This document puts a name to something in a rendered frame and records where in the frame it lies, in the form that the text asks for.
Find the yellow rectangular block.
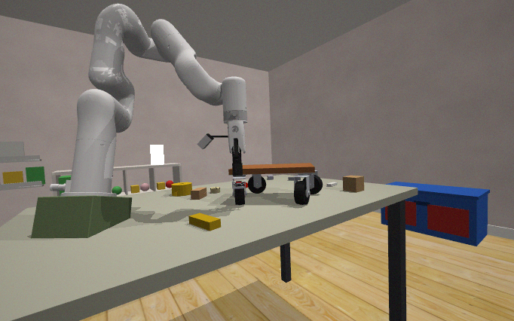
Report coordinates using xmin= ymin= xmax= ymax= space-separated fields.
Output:
xmin=189 ymin=213 xmax=221 ymax=231

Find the yellow short cylinder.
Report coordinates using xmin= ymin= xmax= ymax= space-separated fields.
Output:
xmin=171 ymin=182 xmax=192 ymax=197

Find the tan rectangular block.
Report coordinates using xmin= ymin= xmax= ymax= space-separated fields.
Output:
xmin=191 ymin=188 xmax=207 ymax=200

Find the brown cardboard box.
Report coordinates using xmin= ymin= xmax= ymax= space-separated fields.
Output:
xmin=343 ymin=176 xmax=364 ymax=193

